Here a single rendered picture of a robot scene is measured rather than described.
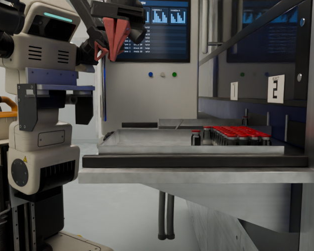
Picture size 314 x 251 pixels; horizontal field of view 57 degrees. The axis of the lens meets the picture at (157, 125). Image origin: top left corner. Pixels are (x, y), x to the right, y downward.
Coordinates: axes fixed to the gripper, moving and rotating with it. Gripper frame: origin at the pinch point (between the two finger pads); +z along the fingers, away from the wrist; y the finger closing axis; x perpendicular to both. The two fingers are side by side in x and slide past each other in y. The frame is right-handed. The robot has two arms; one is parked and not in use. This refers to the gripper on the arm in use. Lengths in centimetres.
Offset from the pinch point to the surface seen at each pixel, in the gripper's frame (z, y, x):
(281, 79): -1.3, 35.4, 4.2
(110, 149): 17.3, 2.7, -5.7
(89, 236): 111, -22, 140
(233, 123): 12, 41, 54
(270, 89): 0.7, 35.7, 9.9
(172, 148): 15.4, 13.9, -5.8
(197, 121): 13, 27, 54
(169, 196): 61, 26, 101
